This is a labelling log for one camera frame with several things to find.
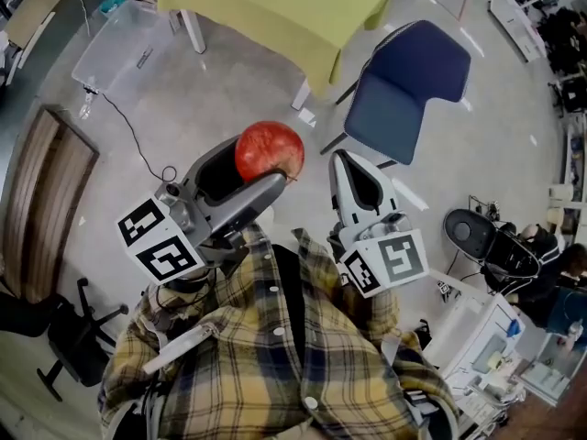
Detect white equipment cart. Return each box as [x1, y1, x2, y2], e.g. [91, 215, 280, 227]
[439, 291, 526, 414]

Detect clear plastic storage bin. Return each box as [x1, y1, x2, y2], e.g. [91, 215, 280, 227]
[72, 0, 179, 105]

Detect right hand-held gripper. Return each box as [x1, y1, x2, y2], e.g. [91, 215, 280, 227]
[327, 148, 430, 299]

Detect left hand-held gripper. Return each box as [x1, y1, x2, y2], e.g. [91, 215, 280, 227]
[116, 136, 288, 287]

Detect black swivel office chair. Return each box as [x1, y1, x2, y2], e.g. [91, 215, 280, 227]
[0, 276, 130, 403]

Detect person's left forearm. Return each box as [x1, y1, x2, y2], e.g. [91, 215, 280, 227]
[141, 275, 230, 334]

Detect person's plaid shirt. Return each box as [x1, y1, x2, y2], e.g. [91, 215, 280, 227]
[98, 222, 460, 440]

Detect red apple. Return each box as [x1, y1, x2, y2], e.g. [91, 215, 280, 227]
[234, 120, 305, 183]

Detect light wooden desk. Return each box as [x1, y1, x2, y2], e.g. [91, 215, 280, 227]
[3, 0, 78, 50]

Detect person's right forearm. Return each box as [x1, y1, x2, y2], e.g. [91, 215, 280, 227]
[338, 286, 404, 352]

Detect white strap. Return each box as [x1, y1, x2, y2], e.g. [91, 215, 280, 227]
[143, 324, 220, 375]

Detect white flat shelf unit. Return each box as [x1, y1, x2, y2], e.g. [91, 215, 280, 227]
[487, 0, 548, 63]

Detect dark blue chair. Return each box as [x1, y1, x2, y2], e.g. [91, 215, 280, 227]
[319, 19, 472, 170]

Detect black floor cable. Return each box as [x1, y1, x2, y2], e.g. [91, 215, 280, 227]
[82, 84, 179, 183]

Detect wooden bench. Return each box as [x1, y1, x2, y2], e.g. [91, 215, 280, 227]
[2, 104, 101, 304]

